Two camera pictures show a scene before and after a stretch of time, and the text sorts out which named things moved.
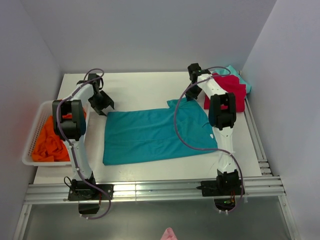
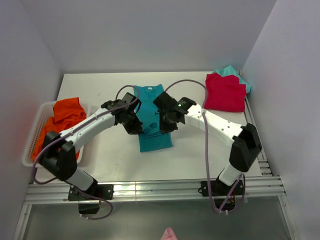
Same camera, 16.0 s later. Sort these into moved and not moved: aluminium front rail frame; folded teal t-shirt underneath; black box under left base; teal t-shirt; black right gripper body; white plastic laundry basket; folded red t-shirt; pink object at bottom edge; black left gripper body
Moved: black left gripper body; teal t-shirt; black right gripper body
Not moved: aluminium front rail frame; folded teal t-shirt underneath; folded red t-shirt; pink object at bottom edge; white plastic laundry basket; black box under left base
